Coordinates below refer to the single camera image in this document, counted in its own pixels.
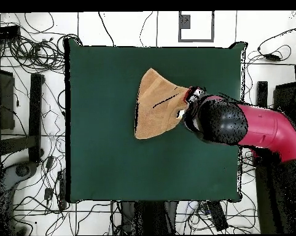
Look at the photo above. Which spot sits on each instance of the large black box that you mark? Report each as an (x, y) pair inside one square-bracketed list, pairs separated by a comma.
[(5, 98), (284, 95)]

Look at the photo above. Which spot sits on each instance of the grey square floor marker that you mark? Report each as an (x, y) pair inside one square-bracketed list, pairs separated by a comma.
[(184, 22)]

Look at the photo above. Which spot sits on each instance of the black oblong floor box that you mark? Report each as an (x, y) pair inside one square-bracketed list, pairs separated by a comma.
[(218, 216)]

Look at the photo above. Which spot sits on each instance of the small black power adapter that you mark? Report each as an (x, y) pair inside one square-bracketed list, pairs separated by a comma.
[(48, 193)]

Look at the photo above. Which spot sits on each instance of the dark green table cloth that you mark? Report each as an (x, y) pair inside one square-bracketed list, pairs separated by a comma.
[(101, 123)]

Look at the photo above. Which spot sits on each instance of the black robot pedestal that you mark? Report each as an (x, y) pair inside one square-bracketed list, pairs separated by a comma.
[(150, 216)]

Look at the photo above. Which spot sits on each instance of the black metal frame bar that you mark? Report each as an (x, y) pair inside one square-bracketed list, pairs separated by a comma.
[(262, 93), (36, 110)]

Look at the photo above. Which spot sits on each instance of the tan terry towel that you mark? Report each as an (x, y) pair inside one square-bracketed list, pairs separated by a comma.
[(155, 110)]

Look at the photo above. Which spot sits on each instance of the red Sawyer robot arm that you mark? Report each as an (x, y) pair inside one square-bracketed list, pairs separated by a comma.
[(261, 125)]

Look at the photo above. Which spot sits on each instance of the office chair base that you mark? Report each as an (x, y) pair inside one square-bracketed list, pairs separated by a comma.
[(22, 170)]

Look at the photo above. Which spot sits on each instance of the flat black box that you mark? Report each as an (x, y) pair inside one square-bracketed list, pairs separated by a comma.
[(5, 32)]

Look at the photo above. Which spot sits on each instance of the long black power strip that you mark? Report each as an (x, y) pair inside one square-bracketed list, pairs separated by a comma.
[(62, 186)]

